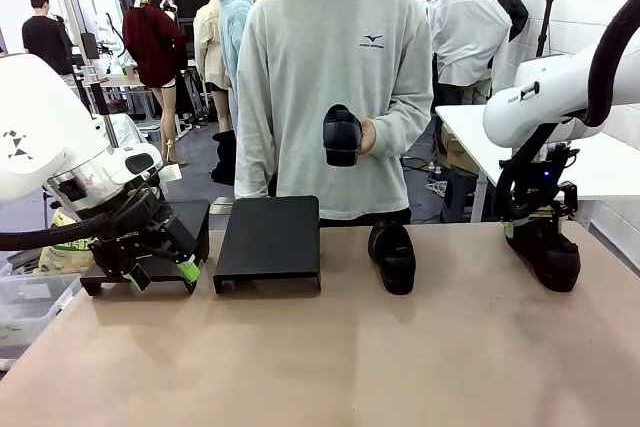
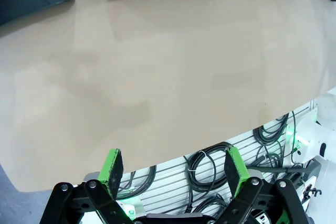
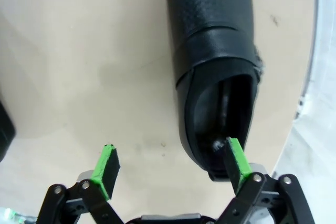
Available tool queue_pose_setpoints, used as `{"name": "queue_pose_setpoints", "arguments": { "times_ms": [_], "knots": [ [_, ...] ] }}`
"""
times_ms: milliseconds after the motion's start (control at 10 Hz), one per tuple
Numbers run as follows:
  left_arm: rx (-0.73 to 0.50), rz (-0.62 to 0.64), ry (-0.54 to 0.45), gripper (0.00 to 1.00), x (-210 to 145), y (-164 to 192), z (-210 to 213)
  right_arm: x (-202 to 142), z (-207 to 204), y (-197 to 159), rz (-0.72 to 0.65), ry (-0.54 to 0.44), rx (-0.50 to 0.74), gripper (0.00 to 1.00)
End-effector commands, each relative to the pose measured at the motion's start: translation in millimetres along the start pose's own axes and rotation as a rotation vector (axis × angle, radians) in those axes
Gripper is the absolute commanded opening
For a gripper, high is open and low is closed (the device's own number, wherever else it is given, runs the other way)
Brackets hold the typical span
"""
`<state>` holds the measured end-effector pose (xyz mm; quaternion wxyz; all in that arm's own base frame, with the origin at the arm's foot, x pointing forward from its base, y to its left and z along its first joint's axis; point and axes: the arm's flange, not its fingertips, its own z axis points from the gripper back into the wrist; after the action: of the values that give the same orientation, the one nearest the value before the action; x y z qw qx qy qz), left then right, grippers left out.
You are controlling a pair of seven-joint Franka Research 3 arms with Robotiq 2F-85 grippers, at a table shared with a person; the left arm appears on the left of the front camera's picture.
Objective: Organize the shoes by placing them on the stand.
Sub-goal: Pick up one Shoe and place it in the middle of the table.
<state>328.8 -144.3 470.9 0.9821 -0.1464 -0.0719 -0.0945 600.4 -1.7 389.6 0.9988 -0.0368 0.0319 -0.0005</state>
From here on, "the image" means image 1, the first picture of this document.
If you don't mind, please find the mannequin in beige jacket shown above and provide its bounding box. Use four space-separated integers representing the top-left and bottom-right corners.
192 0 234 133

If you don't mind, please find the white table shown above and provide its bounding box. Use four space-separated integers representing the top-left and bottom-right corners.
434 104 640 202

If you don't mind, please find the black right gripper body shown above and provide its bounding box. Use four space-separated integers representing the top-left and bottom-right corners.
521 178 581 223

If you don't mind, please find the yellow green snack bag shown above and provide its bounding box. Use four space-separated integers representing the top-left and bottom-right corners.
39 211 96 273

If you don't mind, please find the person in grey sweatshirt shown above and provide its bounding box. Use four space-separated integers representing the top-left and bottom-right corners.
233 0 435 226

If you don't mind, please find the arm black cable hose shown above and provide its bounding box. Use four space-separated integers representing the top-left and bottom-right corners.
494 0 640 222
0 214 114 252

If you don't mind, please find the person's right forearm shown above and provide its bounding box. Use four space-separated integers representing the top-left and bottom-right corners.
234 111 276 200

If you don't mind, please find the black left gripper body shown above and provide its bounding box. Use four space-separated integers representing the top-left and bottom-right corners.
89 187 200 278

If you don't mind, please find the black tripod stand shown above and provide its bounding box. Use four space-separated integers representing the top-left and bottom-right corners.
534 0 559 58

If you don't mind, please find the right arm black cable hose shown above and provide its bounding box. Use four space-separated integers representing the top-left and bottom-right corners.
494 0 640 222

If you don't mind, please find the white cloth cover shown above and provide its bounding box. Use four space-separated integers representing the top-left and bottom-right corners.
94 113 166 168

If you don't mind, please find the mannequin in maroon sweater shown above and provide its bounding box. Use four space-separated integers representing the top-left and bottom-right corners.
122 0 194 168

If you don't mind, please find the brown cardboard box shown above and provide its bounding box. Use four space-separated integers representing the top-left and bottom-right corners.
439 124 476 173

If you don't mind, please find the person's left hand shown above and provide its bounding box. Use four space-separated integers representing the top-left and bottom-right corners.
358 117 379 155

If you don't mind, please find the clear plastic bin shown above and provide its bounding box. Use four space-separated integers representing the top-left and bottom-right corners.
0 261 84 371

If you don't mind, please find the mannequin in blue fleece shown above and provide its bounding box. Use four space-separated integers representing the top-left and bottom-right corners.
217 0 256 134

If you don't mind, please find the black strap shoe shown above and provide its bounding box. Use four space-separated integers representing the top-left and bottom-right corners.
368 218 418 297
504 226 582 293
322 103 365 168

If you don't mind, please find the black mannequin boot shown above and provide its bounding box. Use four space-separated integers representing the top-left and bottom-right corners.
210 129 239 186

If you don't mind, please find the mannequin in white shirt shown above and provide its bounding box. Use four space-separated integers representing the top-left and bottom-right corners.
429 0 514 104

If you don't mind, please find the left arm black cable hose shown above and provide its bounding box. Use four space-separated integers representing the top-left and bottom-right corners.
0 214 114 252

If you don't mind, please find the black metal shoe stand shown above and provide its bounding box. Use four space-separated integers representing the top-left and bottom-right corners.
79 199 211 297
213 195 322 295

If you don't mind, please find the person in black shirt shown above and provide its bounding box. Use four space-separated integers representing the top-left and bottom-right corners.
21 0 72 76

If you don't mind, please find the person's left forearm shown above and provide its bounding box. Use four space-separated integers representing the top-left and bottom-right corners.
372 91 434 156

